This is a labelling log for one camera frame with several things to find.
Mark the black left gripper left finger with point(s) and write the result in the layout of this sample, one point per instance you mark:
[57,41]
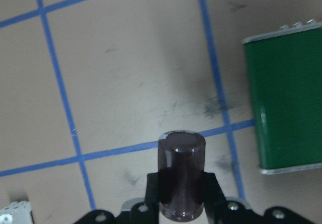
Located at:
[151,199]

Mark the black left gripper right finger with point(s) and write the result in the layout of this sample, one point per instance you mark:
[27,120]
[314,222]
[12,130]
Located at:
[214,200]

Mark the dark brown cylindrical capacitor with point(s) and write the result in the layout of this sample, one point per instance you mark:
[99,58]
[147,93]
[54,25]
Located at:
[181,160]

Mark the green conveyor belt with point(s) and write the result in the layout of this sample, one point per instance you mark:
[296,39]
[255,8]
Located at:
[284,71]

